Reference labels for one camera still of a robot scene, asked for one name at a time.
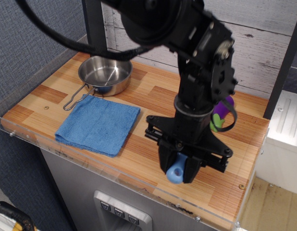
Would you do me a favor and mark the black frame post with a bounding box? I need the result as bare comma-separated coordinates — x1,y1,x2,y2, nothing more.
82,0,107,51
263,22,297,119

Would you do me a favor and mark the blue folded cloth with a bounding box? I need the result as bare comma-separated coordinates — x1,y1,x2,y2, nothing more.
55,95,141,157

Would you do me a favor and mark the steel pot with wire handle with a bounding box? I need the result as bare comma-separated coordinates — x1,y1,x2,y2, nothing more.
63,56,133,111

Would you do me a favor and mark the clear acrylic table guard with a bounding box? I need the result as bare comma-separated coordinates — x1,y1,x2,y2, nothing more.
0,113,269,231

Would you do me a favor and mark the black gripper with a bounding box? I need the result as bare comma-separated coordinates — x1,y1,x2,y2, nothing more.
145,112,233,184

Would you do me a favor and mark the grey cabinet with dispenser panel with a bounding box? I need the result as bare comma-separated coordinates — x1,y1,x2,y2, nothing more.
41,150,232,231

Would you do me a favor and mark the white ribbed box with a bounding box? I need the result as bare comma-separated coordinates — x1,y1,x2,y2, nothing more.
255,91,297,194

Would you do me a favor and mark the blue spoon with grey bowl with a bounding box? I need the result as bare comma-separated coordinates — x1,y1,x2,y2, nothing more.
166,153,187,184

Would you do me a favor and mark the purple toy eggplant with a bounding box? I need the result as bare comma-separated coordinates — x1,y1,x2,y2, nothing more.
210,96,237,132

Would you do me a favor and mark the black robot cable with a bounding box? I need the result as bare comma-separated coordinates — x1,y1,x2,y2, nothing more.
15,0,154,61

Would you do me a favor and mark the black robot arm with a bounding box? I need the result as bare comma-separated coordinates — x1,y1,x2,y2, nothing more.
106,0,237,183

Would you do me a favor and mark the black left frame post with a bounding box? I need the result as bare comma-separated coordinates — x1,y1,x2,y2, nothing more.
82,0,107,51

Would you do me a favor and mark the black and yellow object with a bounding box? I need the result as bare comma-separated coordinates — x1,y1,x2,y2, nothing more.
0,201,38,231

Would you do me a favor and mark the black right frame post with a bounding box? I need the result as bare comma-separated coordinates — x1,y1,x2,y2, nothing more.
263,22,297,119

